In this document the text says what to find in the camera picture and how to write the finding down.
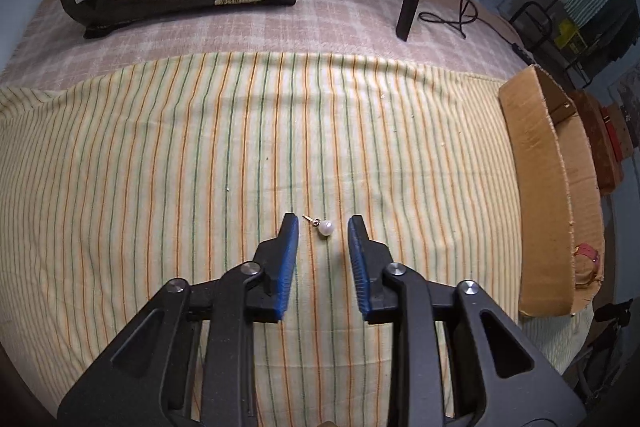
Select yellow striped cloth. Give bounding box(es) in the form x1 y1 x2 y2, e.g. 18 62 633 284
0 52 596 427

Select dark hanging garment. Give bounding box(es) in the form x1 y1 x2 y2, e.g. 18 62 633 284
590 0 631 42
607 2 640 60

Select yellow box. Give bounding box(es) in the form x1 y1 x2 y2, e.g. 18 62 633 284
552 17 586 52

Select black device on floor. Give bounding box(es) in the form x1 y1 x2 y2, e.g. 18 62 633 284
592 299 635 325

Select orange cloth covered furniture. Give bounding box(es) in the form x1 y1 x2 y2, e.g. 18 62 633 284
567 89 626 195

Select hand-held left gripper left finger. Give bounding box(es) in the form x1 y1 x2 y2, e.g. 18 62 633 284
56 212 301 427

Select wall poster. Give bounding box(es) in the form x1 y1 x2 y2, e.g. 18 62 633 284
615 67 640 122

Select cardboard box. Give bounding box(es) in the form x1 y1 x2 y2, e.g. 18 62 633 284
497 64 606 319

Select red strap wristwatch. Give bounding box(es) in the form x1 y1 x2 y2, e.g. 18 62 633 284
572 243 601 290

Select pink checked bed sheet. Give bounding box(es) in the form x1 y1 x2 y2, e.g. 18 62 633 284
0 0 531 92

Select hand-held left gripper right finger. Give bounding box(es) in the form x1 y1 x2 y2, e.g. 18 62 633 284
346 214 588 427

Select black cable with controller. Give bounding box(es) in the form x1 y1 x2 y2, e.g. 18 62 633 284
417 0 536 64

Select black clothes rack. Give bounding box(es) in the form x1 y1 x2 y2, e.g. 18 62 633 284
510 0 640 88

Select pearl stud earring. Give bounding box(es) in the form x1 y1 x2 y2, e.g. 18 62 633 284
302 214 335 239

